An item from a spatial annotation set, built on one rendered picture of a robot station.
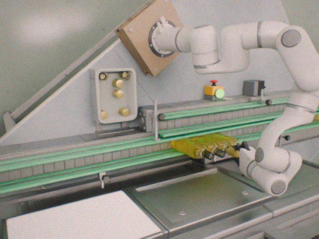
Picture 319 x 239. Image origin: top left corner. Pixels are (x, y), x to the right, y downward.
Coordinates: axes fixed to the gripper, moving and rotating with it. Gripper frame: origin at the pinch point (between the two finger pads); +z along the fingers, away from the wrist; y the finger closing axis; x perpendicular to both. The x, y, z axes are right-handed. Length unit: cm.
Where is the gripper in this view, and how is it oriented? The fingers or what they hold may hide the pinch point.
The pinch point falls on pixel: (238, 153)
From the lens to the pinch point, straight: 122.9
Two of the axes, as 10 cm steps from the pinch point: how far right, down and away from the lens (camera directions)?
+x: -9.8, 1.2, -1.6
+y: -0.7, -9.6, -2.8
